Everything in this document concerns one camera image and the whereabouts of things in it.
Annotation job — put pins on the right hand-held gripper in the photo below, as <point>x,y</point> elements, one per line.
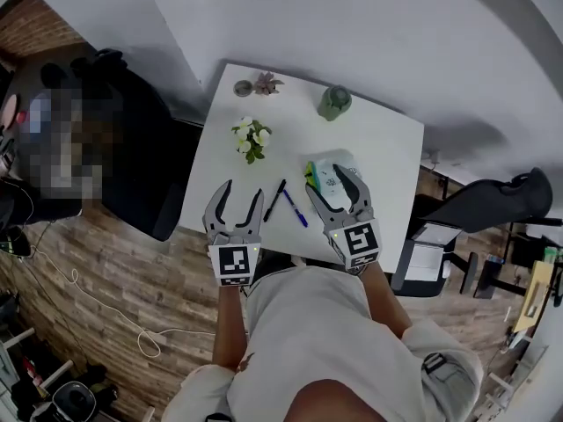
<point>358,242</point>

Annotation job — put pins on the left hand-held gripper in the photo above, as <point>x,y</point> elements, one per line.
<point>233,259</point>

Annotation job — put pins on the translucent pencil pouch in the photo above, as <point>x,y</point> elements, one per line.
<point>327,169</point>

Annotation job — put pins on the black pen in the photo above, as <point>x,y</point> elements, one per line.
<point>275,200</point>

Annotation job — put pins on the blue pen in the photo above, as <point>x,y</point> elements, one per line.
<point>294,208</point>

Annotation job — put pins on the person's right forearm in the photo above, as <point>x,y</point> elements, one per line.
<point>387,301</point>

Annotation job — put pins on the person's left forearm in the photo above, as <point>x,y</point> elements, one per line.
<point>229,323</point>

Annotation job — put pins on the white flower plant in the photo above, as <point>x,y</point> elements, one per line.
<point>251,139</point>

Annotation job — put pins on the green ceramic jar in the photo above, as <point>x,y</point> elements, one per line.
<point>334,104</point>

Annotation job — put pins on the white open box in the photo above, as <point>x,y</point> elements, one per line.
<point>426,257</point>

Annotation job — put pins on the small grey pot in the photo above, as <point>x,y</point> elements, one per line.
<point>243,88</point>

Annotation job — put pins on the person's white shirt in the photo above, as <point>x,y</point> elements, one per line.
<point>316,323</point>

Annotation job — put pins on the small pink succulent plant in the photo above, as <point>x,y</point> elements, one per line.
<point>267,84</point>

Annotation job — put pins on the black office chair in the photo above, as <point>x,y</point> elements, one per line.
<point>492,200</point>

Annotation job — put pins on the yellow board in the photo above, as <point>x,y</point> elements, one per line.
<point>534,295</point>

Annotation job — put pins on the white round fan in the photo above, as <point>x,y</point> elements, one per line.
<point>75,402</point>

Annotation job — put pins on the white wall socket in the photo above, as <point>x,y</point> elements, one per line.
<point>432,155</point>

